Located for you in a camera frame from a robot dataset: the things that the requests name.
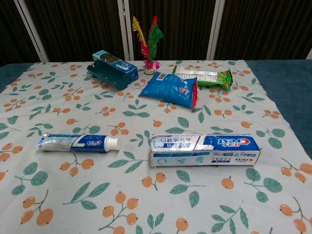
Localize green white snack bag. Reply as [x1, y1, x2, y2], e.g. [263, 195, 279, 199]
[172, 65, 234, 91]

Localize dark teal opened carton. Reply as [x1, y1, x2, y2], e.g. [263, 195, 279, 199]
[87, 50, 139, 91]

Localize dark folding screen white frames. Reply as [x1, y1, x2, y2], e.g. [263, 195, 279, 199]
[0, 0, 312, 67]

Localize floral orange leaf tablecloth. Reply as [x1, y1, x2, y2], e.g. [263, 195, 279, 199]
[0, 59, 312, 234]

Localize Crest toothpaste carton box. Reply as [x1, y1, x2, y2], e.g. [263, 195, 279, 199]
[149, 133, 261, 169]

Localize white blue toothpaste tube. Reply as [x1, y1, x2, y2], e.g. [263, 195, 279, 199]
[36, 133, 120, 153]

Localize blue snack bag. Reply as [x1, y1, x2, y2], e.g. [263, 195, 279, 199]
[138, 72, 199, 108]

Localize colourful feather shuttlecock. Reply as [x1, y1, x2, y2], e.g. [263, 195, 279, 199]
[132, 15, 164, 75]

